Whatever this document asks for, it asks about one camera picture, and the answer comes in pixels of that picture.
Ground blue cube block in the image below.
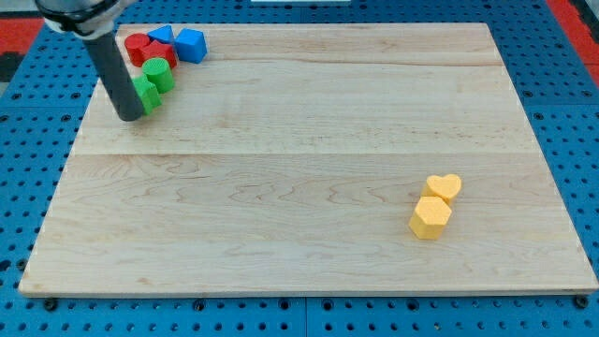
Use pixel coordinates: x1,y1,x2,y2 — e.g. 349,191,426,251
175,28,208,64

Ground blue triangle block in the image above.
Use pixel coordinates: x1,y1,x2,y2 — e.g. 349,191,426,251
147,24,174,45

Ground red star block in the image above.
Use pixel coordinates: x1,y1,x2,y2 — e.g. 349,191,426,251
140,40,178,68

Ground yellow hexagon block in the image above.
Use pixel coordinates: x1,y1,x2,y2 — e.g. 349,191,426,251
408,197,452,240

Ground yellow heart block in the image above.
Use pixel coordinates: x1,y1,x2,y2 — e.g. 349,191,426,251
420,173,462,206

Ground green star block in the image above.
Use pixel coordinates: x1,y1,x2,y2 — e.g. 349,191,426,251
132,75,162,115

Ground green cylinder block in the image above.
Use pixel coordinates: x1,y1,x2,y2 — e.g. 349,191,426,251
141,57,175,94

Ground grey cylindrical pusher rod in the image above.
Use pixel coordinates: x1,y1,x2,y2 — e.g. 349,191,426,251
83,32,144,122

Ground red cylinder block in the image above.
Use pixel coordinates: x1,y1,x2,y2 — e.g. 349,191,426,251
124,33,151,67

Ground wooden board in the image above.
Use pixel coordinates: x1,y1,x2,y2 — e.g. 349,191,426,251
19,23,598,299

